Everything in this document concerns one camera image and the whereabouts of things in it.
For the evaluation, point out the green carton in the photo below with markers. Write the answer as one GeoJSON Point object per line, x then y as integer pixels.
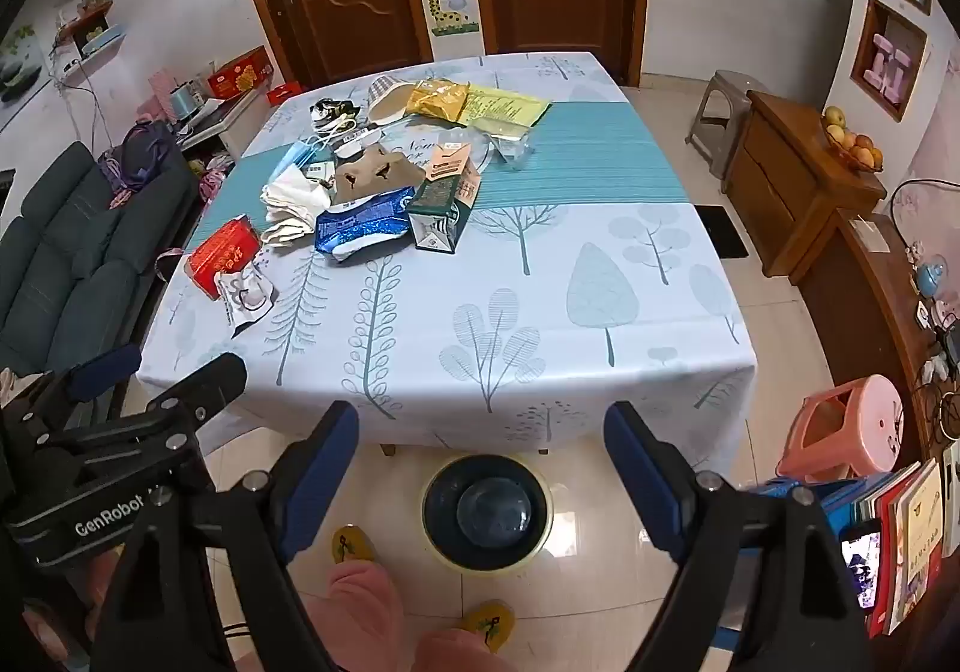
{"type": "Point", "coordinates": [435, 214]}

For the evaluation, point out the person's left leg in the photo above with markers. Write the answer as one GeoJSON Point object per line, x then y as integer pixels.
{"type": "Point", "coordinates": [367, 619]}

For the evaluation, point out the dark green sofa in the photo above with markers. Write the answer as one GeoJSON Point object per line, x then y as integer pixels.
{"type": "Point", "coordinates": [67, 252]}

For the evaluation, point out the fruit bowl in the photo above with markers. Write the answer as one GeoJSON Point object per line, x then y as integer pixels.
{"type": "Point", "coordinates": [855, 143]}

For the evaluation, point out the yellow rimmed trash bin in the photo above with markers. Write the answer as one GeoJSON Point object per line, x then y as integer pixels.
{"type": "Point", "coordinates": [487, 514]}

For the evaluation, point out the framed wall picture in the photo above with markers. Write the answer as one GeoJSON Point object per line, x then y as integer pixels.
{"type": "Point", "coordinates": [19, 68]}

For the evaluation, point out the clear plastic wrapper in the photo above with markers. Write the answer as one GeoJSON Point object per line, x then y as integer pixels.
{"type": "Point", "coordinates": [510, 151]}

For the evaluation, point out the crumpled white wrapper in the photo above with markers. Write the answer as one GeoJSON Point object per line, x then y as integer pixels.
{"type": "Point", "coordinates": [244, 301]}

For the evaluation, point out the small red box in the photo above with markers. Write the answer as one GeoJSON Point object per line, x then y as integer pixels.
{"type": "Point", "coordinates": [285, 93]}

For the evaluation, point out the wooden cabinet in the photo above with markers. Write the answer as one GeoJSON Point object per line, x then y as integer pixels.
{"type": "Point", "coordinates": [795, 192]}

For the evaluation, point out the wall shelf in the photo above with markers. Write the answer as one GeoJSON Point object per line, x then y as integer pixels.
{"type": "Point", "coordinates": [94, 34]}

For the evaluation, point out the large red gift box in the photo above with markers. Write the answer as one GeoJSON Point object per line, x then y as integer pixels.
{"type": "Point", "coordinates": [240, 73]}

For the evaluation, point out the black floor mat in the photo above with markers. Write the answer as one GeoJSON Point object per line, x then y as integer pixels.
{"type": "Point", "coordinates": [721, 231]}

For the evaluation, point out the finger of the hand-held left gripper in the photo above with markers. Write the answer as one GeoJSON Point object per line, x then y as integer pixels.
{"type": "Point", "coordinates": [109, 368]}
{"type": "Point", "coordinates": [206, 383]}

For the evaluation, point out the smartphone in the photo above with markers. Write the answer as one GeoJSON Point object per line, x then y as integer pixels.
{"type": "Point", "coordinates": [862, 563]}

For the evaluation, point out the yellow plastic bag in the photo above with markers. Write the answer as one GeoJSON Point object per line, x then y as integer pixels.
{"type": "Point", "coordinates": [502, 109]}

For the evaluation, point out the white low cabinet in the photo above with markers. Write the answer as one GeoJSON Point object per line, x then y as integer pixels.
{"type": "Point", "coordinates": [225, 124]}

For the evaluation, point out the blue face mask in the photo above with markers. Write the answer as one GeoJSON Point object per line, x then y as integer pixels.
{"type": "Point", "coordinates": [296, 158]}

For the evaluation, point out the yellow slipper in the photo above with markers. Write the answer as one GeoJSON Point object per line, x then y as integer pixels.
{"type": "Point", "coordinates": [487, 623]}
{"type": "Point", "coordinates": [352, 544]}

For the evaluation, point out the grey plastic stool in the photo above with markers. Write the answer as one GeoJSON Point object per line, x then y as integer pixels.
{"type": "Point", "coordinates": [724, 109]}

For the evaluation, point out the tree printed tablecloth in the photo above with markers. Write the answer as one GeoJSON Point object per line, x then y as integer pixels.
{"type": "Point", "coordinates": [525, 312]}

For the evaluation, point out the blue snack bag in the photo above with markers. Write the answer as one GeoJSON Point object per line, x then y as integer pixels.
{"type": "Point", "coordinates": [360, 226]}

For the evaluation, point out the orange paper packet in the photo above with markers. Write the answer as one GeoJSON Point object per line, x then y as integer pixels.
{"type": "Point", "coordinates": [450, 162]}

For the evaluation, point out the white crumpled cloth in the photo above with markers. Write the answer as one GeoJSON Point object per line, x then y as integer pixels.
{"type": "Point", "coordinates": [292, 207]}

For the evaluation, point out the black and silver wrapper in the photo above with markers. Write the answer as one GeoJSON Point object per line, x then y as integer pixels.
{"type": "Point", "coordinates": [330, 111]}

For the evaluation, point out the red paper box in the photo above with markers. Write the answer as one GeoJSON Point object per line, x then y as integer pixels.
{"type": "Point", "coordinates": [221, 256]}

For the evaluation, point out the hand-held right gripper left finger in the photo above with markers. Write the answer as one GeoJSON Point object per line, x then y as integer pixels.
{"type": "Point", "coordinates": [326, 477]}

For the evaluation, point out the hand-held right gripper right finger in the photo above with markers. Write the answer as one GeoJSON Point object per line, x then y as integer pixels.
{"type": "Point", "coordinates": [641, 484]}

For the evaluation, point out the pink plastic stool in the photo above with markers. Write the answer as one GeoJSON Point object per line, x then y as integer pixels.
{"type": "Point", "coordinates": [862, 417]}

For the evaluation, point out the brown paper pulp tray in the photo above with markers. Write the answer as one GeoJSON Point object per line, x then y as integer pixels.
{"type": "Point", "coordinates": [375, 173]}

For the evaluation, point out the wall niche with pink figures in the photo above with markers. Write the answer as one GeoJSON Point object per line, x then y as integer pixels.
{"type": "Point", "coordinates": [889, 61]}

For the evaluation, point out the row of books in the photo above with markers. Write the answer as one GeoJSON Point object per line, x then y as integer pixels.
{"type": "Point", "coordinates": [919, 529]}

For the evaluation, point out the purple bag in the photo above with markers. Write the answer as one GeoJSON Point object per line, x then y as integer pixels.
{"type": "Point", "coordinates": [146, 154]}

